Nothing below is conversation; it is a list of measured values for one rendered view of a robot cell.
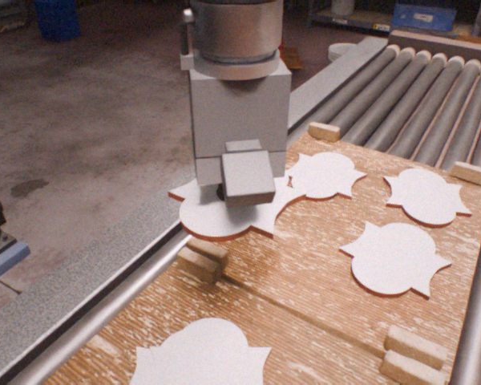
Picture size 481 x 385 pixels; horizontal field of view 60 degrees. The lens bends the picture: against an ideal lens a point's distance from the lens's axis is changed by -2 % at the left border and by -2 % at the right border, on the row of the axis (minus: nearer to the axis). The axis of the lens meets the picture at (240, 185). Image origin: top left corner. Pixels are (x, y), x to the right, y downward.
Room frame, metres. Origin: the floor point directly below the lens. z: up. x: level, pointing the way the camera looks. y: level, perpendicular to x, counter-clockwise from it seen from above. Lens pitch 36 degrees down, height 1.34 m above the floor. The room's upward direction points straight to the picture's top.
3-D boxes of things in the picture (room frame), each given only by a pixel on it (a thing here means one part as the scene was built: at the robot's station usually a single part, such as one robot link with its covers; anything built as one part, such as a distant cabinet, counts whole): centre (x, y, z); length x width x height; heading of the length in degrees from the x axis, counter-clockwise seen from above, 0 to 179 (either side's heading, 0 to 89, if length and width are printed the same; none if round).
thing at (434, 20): (4.73, -1.99, 0.25); 0.62 x 0.42 x 0.22; 68
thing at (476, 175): (0.58, -0.39, 0.95); 0.06 x 0.02 x 0.03; 58
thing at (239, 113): (0.33, 0.00, 1.17); 0.12 x 0.09 x 0.16; 9
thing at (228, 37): (0.36, 0.01, 1.25); 0.08 x 0.08 x 0.05
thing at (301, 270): (0.49, -0.17, 0.93); 0.41 x 0.35 x 0.02; 148
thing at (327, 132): (0.73, -0.16, 0.95); 0.06 x 0.02 x 0.03; 58
